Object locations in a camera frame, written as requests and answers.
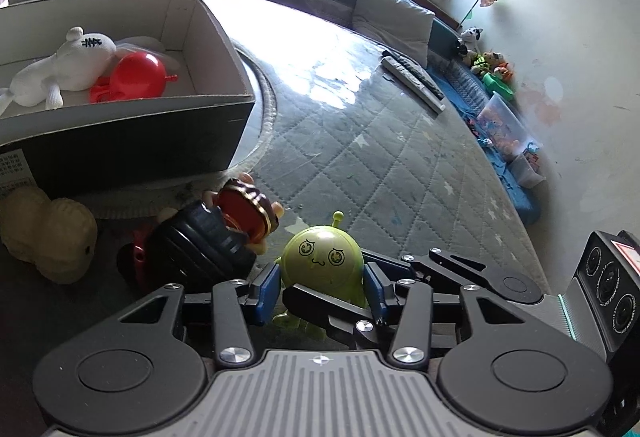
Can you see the black cardboard shoe box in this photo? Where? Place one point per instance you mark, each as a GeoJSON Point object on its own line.
{"type": "Point", "coordinates": [125, 142]}

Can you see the grey cushion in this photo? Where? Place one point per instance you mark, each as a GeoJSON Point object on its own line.
{"type": "Point", "coordinates": [395, 22]}

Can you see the black-haired doll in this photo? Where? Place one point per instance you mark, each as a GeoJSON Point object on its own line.
{"type": "Point", "coordinates": [200, 242]}

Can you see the small clear plastic box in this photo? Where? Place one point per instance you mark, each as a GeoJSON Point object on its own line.
{"type": "Point", "coordinates": [527, 169]}

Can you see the white plush rabbit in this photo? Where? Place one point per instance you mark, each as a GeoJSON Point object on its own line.
{"type": "Point", "coordinates": [65, 67]}

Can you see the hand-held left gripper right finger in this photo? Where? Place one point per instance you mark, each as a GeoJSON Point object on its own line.
{"type": "Point", "coordinates": [374, 292]}

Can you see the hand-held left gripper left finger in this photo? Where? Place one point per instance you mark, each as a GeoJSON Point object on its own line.
{"type": "Point", "coordinates": [267, 292]}

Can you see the black white plush cow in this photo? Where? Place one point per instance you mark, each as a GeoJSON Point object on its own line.
{"type": "Point", "coordinates": [470, 39]}

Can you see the green alien toy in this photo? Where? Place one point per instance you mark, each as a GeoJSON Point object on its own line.
{"type": "Point", "coordinates": [320, 257]}

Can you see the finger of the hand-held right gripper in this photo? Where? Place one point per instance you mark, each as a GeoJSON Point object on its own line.
{"type": "Point", "coordinates": [320, 309]}
{"type": "Point", "coordinates": [440, 264]}

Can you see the grey remote control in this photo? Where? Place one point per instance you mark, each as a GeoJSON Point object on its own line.
{"type": "Point", "coordinates": [420, 94]}

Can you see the clear plastic toy bin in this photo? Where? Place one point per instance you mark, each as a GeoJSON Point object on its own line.
{"type": "Point", "coordinates": [502, 124]}

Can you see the small plush toy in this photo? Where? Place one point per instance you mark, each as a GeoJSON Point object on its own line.
{"type": "Point", "coordinates": [482, 62]}
{"type": "Point", "coordinates": [502, 72]}

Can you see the red plastic octopus toy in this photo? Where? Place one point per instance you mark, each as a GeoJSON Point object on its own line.
{"type": "Point", "coordinates": [135, 74]}

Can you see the black remote control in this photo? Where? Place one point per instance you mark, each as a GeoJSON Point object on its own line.
{"type": "Point", "coordinates": [415, 72]}

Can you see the beige squishy toy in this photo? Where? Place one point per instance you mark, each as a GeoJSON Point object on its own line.
{"type": "Point", "coordinates": [50, 232]}

